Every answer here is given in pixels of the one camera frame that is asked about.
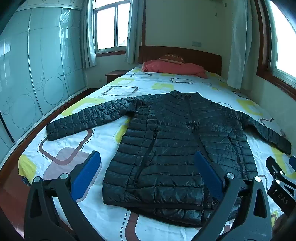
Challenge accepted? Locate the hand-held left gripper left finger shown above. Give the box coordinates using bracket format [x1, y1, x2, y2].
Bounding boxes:
[24, 150, 104, 241]

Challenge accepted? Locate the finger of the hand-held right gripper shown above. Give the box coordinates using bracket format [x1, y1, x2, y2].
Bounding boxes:
[265, 155, 296, 186]

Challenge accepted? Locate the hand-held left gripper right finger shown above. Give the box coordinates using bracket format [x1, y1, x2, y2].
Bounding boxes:
[191, 151, 273, 241]

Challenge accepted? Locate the black quilted puffer jacket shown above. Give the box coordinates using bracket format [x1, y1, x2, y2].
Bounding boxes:
[46, 90, 292, 229]

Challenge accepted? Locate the bed with patterned sheet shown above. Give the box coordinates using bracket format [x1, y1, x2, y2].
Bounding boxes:
[18, 64, 296, 241]

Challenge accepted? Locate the wooden nightstand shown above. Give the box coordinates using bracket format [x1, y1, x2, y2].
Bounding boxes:
[105, 70, 130, 84]

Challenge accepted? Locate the red pillow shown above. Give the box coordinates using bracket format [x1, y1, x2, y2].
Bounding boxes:
[142, 59, 208, 79]

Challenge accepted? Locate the frosted glass sliding wardrobe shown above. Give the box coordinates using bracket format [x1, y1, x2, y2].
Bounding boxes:
[0, 5, 89, 163]

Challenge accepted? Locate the wood framed window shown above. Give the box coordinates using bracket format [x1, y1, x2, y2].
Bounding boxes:
[254, 0, 296, 100]

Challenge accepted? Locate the wooden headboard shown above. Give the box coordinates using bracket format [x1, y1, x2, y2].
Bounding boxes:
[139, 46, 222, 76]

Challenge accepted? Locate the long white curtain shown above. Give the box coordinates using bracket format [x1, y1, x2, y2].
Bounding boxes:
[227, 0, 257, 91]

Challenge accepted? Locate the brown patterned pillow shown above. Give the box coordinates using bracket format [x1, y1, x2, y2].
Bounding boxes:
[159, 53, 185, 64]

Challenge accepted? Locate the pale curtain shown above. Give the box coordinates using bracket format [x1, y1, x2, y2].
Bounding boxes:
[125, 0, 146, 64]
[80, 0, 96, 69]

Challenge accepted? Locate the white framed window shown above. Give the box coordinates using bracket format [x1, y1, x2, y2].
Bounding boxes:
[92, 0, 131, 56]

